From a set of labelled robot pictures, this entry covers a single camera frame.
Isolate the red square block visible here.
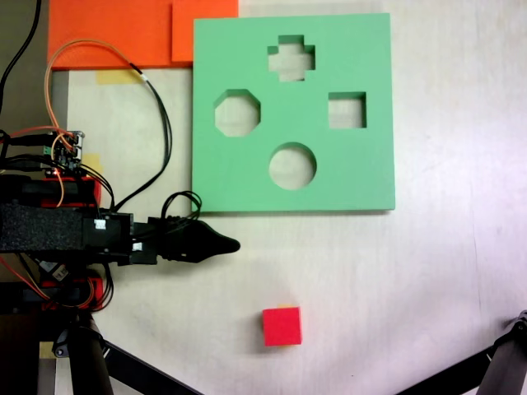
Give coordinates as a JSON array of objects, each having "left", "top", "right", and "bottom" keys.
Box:
[{"left": 262, "top": 306, "right": 304, "bottom": 347}]

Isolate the orange block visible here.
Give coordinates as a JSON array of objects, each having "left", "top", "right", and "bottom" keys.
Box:
[{"left": 170, "top": 0, "right": 240, "bottom": 63}]

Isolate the green shape sorting board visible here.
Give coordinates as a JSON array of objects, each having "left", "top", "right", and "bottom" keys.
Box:
[{"left": 190, "top": 12, "right": 397, "bottom": 214}]

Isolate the small yellow tape piece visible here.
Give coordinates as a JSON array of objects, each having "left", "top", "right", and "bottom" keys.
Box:
[{"left": 82, "top": 153, "right": 104, "bottom": 176}]

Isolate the small black circuit board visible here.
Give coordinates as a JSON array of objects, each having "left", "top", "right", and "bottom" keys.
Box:
[{"left": 37, "top": 259, "right": 70, "bottom": 284}]

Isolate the circuit board with green terminal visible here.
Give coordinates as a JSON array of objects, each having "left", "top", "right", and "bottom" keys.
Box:
[{"left": 42, "top": 129, "right": 86, "bottom": 177}]

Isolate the black tripod with grey joint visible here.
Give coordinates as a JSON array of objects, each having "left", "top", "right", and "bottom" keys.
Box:
[{"left": 51, "top": 310, "right": 205, "bottom": 395}]

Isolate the yellow tape strip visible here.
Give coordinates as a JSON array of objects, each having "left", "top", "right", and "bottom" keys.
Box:
[{"left": 96, "top": 68, "right": 143, "bottom": 86}]

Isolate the orange flat plate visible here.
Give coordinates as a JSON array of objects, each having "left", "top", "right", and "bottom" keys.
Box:
[{"left": 47, "top": 0, "right": 194, "bottom": 70}]

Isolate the black tripod leg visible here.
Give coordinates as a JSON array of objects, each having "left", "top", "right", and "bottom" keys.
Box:
[{"left": 394, "top": 309, "right": 527, "bottom": 395}]

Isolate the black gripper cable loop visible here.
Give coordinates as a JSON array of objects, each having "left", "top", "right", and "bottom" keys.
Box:
[{"left": 161, "top": 191, "right": 203, "bottom": 234}]

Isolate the short black wire pair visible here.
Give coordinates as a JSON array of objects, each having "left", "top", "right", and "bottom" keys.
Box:
[{"left": 93, "top": 263, "right": 115, "bottom": 310}]

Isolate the thin black motor cable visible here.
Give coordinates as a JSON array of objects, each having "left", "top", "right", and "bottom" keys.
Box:
[{"left": 77, "top": 163, "right": 116, "bottom": 211}]

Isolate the thin orange wire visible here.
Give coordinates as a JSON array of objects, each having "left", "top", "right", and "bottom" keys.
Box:
[{"left": 0, "top": 254, "right": 95, "bottom": 309}]

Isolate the black plug cable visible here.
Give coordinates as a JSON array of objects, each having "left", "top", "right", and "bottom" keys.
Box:
[{"left": 0, "top": 155, "right": 45, "bottom": 172}]

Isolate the long black wire pair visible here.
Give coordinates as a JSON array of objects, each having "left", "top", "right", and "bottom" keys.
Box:
[{"left": 110, "top": 61, "right": 174, "bottom": 213}]

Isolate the long orange wire loop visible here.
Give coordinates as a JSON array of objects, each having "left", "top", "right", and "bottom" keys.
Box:
[{"left": 44, "top": 39, "right": 137, "bottom": 139}]

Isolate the thick black hanging cable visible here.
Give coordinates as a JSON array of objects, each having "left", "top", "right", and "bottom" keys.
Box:
[{"left": 0, "top": 0, "right": 43, "bottom": 116}]

